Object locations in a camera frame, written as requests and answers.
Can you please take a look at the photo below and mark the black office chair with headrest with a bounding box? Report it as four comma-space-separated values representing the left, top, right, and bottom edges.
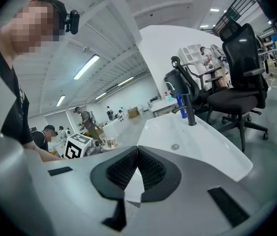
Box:
170, 56, 224, 123

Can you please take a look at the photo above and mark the cardboard box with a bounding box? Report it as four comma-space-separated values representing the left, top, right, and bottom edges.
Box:
127, 107, 140, 119

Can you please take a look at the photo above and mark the white cabinet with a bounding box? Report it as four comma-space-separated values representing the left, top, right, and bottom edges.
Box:
102, 118, 129, 143

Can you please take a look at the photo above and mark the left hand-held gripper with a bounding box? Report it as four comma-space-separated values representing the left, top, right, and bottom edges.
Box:
62, 133, 103, 160

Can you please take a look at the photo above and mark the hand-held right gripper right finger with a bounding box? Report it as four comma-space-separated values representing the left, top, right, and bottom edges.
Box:
130, 146, 274, 236

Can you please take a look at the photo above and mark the person's head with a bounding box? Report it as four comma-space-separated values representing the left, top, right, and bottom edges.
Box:
0, 0, 68, 57

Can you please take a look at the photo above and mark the person's black shirt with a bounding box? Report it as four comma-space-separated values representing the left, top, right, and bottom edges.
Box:
0, 21, 35, 147

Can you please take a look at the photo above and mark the black mesh office chair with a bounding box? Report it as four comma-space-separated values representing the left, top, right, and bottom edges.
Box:
206, 17, 270, 154

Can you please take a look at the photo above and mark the white shelf unit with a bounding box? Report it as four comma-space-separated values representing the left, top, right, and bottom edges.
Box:
178, 43, 204, 70

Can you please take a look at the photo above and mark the blue bottle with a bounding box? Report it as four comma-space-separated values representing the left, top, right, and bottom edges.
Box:
176, 92, 188, 119

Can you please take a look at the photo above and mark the black mezzanine railing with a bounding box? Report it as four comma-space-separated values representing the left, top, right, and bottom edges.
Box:
213, 0, 259, 36

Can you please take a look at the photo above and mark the person's left forearm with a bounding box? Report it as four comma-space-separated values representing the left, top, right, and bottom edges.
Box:
23, 141, 64, 163

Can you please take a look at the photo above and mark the black faucet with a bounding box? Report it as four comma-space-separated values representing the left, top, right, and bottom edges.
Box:
172, 92, 198, 127

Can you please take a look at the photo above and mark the black head-mounted camera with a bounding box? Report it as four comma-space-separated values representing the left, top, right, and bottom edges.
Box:
64, 9, 81, 35

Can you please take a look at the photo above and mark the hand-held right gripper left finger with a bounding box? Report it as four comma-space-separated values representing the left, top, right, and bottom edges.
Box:
33, 146, 138, 236

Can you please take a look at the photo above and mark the white sink basin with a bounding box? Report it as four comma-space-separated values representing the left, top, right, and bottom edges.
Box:
125, 112, 254, 204

